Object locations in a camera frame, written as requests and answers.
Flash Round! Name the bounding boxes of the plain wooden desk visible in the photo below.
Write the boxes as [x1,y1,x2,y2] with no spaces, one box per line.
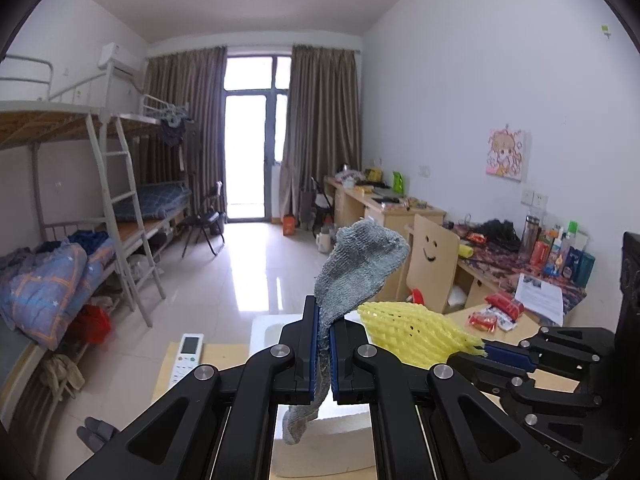
[323,175,447,242]

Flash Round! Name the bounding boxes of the blue mattress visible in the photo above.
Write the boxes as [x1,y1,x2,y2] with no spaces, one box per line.
[112,182,194,222]

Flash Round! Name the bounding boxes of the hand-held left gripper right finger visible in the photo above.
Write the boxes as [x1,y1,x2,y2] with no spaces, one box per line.
[330,319,586,480]

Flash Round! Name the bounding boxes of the black folding chair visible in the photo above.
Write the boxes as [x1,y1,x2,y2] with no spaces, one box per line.
[179,181,227,259]

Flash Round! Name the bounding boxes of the grey sock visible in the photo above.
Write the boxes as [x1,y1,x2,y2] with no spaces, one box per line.
[282,218,411,445]

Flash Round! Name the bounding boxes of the dark hanging clothes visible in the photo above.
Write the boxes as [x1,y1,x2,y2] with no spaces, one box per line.
[159,104,194,149]

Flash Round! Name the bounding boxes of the white air conditioner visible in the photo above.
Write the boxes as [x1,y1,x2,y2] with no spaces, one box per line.
[98,43,144,79]

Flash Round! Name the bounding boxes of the blue plaid quilt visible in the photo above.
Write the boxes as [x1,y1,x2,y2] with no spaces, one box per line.
[0,241,119,352]

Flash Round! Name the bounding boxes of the beige cloth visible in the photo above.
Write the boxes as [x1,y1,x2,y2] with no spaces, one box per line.
[40,354,87,402]

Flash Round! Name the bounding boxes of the white printed paper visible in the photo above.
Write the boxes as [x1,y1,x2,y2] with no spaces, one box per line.
[513,272,566,329]

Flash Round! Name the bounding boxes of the glass balcony door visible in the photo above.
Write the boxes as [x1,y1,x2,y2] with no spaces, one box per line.
[222,52,294,222]

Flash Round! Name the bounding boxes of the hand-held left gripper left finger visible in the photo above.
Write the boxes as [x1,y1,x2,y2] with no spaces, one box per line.
[65,296,321,480]

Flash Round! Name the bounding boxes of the large metal bunk bed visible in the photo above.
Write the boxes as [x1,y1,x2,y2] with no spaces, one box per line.
[0,55,167,353]

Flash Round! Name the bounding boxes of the white foam box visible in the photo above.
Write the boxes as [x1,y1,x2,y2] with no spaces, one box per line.
[248,310,382,479]

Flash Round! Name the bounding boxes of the white remote control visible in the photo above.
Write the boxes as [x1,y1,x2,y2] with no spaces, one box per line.
[170,332,206,387]

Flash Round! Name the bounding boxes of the small metal bunk bed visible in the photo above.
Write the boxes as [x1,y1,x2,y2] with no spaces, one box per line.
[116,92,202,243]

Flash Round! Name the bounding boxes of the white bunk bed ladder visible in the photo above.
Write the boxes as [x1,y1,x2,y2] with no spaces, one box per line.
[86,112,167,329]

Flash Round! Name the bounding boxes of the clear steel-capped bottle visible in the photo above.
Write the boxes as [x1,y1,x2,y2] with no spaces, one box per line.
[520,214,544,264]

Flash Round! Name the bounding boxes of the folded black cart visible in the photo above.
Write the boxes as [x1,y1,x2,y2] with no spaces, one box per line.
[299,177,334,232]

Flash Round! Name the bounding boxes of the white bottle with green cap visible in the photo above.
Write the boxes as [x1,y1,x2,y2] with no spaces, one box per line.
[560,220,580,261]

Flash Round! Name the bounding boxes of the pink cartoon wall poster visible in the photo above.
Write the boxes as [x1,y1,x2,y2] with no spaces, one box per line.
[485,126,531,182]

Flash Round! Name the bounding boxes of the small red snack packet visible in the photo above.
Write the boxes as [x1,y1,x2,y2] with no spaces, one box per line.
[467,307,501,332]

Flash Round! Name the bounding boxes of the red bag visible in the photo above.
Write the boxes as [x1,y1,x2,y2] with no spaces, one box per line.
[67,304,112,346]

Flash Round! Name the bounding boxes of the yellow foam fruit net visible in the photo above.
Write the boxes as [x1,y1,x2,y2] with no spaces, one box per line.
[357,301,488,370]

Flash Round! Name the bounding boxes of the brown curtain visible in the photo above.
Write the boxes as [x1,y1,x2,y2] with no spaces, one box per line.
[144,46,229,223]
[279,44,364,226]

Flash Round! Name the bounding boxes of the large red snack packet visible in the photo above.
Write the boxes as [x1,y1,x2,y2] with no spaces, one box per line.
[484,293,525,321]

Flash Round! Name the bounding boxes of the wooden chair with smiley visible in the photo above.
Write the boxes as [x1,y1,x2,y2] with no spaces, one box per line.
[397,213,461,315]

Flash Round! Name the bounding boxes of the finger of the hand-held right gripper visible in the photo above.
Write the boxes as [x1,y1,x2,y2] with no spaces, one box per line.
[446,352,608,432]
[481,326,617,379]

